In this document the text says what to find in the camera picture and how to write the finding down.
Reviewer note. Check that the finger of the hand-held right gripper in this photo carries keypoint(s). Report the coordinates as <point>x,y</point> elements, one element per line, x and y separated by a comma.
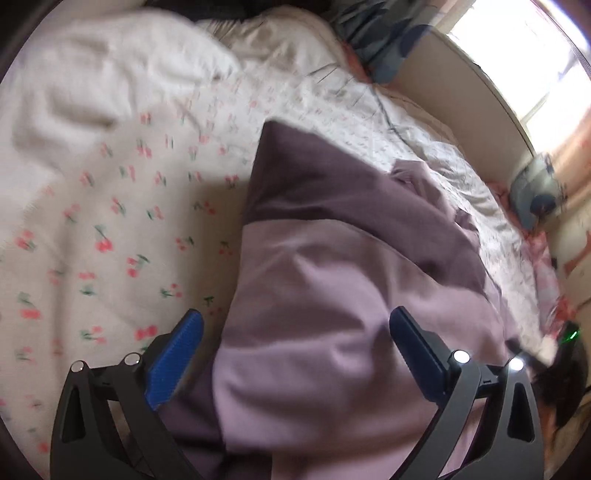
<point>521,351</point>

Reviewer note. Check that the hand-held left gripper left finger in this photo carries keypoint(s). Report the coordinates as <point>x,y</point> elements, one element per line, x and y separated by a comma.
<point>173,364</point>

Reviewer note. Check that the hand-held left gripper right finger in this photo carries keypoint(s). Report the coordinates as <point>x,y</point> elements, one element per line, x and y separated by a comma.
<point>418,350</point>

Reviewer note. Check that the purple jacket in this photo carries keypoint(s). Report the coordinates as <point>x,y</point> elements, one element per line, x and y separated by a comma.
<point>323,277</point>

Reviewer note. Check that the pink plastic bag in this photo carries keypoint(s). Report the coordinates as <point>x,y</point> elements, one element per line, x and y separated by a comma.
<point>549,277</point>

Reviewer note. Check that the blue cartoon curtain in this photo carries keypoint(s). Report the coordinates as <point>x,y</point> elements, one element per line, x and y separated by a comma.
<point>383,41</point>
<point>535,184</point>

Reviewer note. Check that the cherry print bed sheet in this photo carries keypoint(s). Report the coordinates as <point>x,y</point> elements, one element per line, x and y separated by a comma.
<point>92,207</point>

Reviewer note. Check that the window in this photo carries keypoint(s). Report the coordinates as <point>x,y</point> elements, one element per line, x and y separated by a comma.
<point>531,55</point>

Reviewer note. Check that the white fluffy blanket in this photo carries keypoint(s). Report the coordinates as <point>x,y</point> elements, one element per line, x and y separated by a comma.
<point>115,69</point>

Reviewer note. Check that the striped white quilt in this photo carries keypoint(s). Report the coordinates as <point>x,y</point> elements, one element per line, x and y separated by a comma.
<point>286,55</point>

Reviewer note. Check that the black clothing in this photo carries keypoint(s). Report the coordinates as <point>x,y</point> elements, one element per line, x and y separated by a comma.
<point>277,7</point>

